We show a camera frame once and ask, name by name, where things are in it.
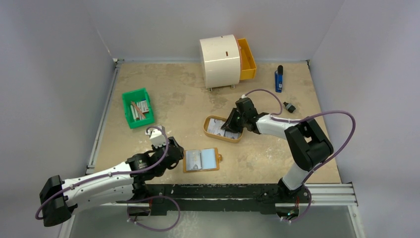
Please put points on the blue black marker tool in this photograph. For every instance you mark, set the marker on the blue black marker tool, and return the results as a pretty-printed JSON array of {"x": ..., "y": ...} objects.
[{"x": 278, "y": 76}]

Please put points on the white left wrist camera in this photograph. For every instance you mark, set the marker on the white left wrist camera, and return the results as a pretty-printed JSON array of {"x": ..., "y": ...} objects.
[{"x": 156, "y": 135}]

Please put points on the card pack in bin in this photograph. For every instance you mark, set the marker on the card pack in bin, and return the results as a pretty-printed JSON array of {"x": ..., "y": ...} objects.
[{"x": 143, "y": 106}]

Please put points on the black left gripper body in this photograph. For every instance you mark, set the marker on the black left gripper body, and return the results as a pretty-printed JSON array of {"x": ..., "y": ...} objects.
[{"x": 156, "y": 149}]

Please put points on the tan oval tray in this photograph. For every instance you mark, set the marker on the tan oval tray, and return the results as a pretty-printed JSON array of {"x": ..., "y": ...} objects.
[{"x": 219, "y": 137}]

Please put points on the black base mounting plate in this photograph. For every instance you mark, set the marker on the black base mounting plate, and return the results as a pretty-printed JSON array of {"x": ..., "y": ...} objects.
[{"x": 265, "y": 198}]

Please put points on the small black knob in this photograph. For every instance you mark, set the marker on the small black knob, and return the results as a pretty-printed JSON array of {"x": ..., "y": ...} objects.
[{"x": 289, "y": 107}]

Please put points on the aluminium frame rail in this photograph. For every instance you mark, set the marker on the aluminium frame rail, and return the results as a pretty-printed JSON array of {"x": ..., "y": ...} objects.
[{"x": 181, "y": 103}]

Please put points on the green plastic bin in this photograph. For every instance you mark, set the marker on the green plastic bin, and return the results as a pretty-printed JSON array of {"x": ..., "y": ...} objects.
[{"x": 136, "y": 96}]

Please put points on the white patterned credit card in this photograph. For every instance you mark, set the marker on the white patterned credit card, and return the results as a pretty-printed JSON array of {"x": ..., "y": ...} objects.
[{"x": 193, "y": 160}]

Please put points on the cream round drawer cabinet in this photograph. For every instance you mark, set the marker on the cream round drawer cabinet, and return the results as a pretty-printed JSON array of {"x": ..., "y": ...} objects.
[{"x": 221, "y": 61}]

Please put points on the yellow leather card holder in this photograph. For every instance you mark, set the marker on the yellow leather card holder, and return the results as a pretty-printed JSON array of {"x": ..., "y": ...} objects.
[{"x": 202, "y": 160}]

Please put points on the pens in green bin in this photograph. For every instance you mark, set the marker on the pens in green bin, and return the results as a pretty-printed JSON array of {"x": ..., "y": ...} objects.
[{"x": 137, "y": 112}]

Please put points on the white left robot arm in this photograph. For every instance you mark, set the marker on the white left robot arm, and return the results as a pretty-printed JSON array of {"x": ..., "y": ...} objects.
[{"x": 62, "y": 198}]

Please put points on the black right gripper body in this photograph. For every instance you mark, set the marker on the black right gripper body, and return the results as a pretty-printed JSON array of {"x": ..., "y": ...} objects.
[{"x": 238, "y": 116}]

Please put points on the yellow open drawer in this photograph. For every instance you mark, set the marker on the yellow open drawer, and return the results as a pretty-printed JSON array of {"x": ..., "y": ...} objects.
[{"x": 248, "y": 65}]

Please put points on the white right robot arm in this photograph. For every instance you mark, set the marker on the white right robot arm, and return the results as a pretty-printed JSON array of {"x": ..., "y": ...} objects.
[{"x": 308, "y": 144}]

